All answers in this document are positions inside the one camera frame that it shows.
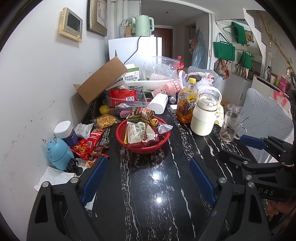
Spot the peanut snack bag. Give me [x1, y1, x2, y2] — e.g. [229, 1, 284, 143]
[126, 107, 154, 123]

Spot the crumpled white tissue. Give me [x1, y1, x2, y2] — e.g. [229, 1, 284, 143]
[34, 166, 76, 192]

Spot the clear plastic tray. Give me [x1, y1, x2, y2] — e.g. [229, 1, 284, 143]
[106, 86, 148, 118]

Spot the green tote bag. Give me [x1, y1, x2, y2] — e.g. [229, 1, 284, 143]
[213, 33, 235, 61]

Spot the orange drink bottle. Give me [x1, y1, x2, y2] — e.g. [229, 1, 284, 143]
[176, 77, 198, 123]

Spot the yellow snack clear bag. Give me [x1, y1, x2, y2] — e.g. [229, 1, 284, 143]
[93, 114, 120, 129]

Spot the framed picture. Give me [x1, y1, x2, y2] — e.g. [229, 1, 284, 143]
[87, 0, 107, 37]

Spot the red bag in tray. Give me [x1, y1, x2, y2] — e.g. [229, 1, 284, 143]
[109, 88, 137, 107]

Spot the white peanut candy packet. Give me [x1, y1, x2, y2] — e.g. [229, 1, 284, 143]
[157, 123, 173, 135]

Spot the wall intercom panel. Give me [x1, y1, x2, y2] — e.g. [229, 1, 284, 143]
[59, 7, 83, 42]

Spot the grey leaf chair cushion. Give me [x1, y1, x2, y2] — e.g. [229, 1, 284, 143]
[238, 87, 295, 144]

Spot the white maroon snack bag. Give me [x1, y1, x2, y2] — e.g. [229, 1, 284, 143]
[126, 121, 159, 148]

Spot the white cylinder roll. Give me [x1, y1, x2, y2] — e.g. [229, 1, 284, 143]
[147, 93, 168, 114]

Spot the red plastic basket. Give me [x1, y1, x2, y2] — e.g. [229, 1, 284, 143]
[115, 115, 173, 154]

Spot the white cap blue jar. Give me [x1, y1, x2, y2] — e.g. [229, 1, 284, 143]
[54, 120, 79, 147]

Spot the white refrigerator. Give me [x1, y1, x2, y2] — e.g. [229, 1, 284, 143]
[108, 37, 163, 67]

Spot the glass cartoon mug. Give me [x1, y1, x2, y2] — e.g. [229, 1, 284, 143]
[219, 111, 247, 142]

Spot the cardboard box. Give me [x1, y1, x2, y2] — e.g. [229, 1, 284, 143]
[73, 57, 127, 104]

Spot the green electric kettle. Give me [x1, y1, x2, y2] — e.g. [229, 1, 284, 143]
[135, 15, 154, 37]

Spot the yellow lemon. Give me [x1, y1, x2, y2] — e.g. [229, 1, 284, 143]
[99, 105, 110, 115]

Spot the red packets pile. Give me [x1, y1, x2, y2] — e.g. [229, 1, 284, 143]
[71, 130, 109, 168]

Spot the blue robot figure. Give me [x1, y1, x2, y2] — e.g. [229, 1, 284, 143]
[42, 136, 74, 171]

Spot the pink panda paper cup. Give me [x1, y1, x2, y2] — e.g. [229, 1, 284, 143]
[152, 78, 183, 97]

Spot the yellow lollipop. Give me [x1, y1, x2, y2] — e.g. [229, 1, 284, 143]
[150, 118, 159, 128]

